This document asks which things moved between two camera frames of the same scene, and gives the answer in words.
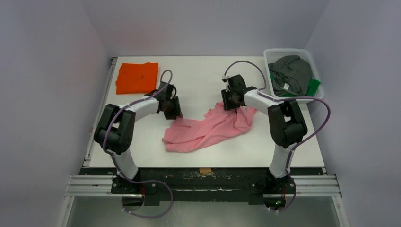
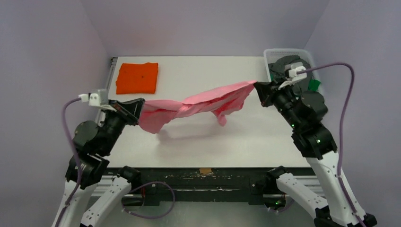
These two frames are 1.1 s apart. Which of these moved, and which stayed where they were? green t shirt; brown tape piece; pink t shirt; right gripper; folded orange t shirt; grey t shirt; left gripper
Moved: left gripper; right gripper; pink t shirt
Stayed: brown tape piece; green t shirt; folded orange t shirt; grey t shirt
